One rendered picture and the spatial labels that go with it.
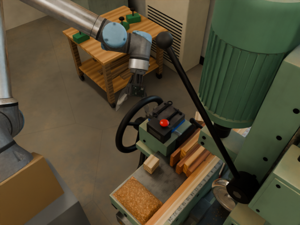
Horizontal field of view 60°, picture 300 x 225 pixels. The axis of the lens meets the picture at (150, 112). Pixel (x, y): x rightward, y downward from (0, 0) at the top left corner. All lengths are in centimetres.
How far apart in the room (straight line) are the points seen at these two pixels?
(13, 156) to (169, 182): 57
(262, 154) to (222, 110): 14
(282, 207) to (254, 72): 25
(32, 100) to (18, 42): 100
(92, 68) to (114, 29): 145
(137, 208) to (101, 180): 112
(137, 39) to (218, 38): 67
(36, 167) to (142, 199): 44
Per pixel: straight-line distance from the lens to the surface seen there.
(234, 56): 52
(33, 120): 240
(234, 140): 80
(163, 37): 52
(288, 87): 52
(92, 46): 209
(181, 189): 83
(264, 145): 64
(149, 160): 87
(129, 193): 83
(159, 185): 88
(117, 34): 102
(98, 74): 237
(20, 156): 109
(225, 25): 51
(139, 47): 116
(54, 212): 128
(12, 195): 112
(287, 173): 50
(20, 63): 305
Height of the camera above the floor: 169
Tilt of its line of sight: 49 degrees down
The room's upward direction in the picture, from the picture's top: straight up
